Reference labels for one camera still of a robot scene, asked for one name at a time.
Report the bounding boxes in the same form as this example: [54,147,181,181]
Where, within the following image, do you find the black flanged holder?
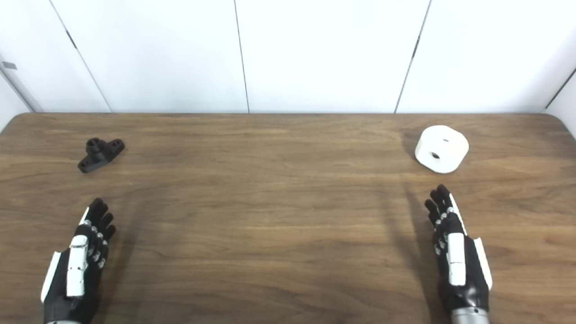
[77,138,126,174]

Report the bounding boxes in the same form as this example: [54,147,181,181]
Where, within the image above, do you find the round white piece with holes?
[414,125,469,174]

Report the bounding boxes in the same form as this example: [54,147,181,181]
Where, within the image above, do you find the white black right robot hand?
[424,184,493,312]

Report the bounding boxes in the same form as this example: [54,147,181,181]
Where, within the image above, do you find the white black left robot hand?
[41,198,117,324]

